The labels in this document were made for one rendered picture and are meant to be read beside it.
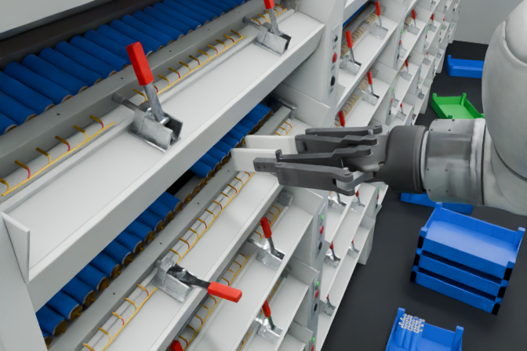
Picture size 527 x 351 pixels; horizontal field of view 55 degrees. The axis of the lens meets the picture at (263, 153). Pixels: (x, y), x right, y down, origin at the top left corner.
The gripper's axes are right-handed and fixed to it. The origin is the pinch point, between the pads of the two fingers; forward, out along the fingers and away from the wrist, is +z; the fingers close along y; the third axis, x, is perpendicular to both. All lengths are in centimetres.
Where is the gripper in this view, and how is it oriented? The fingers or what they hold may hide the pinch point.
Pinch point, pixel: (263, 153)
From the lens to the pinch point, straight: 64.3
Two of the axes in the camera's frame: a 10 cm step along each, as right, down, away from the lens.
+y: -4.4, 4.6, -7.7
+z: -8.8, -0.4, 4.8
